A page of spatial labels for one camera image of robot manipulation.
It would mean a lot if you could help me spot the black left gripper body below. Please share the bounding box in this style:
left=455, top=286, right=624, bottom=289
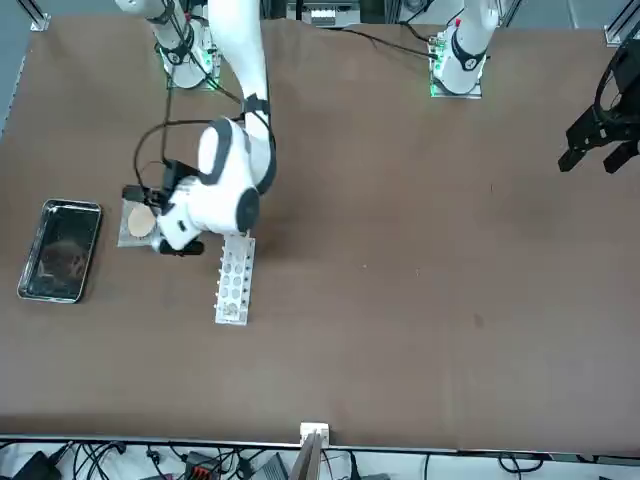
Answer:
left=599, top=39, right=640, bottom=126

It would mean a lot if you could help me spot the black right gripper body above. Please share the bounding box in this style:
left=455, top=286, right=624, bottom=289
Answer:
left=158, top=157, right=200, bottom=202

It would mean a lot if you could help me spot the wire gauze with ceramic centre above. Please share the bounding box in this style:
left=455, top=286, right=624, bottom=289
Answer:
left=117, top=196, right=165, bottom=249

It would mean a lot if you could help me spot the stainless steel tray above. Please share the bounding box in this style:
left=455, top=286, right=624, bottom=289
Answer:
left=17, top=198, right=104, bottom=304

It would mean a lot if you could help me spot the white test tube rack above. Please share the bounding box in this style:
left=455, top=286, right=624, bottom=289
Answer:
left=213, top=233, right=258, bottom=327

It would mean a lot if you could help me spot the black and orange adapter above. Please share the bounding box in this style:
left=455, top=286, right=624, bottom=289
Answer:
left=181, top=450, right=225, bottom=480

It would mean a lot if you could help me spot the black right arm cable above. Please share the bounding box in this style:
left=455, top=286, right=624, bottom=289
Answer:
left=131, top=0, right=251, bottom=194

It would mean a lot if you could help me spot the aluminium frame bracket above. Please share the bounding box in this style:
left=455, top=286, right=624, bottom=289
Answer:
left=20, top=0, right=52, bottom=33
left=603, top=0, right=640, bottom=48

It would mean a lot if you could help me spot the black left arm base cable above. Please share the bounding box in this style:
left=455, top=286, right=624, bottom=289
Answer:
left=319, top=24, right=444, bottom=60

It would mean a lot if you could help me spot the aluminium camera post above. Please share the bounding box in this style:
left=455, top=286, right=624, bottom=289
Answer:
left=291, top=422, right=333, bottom=480

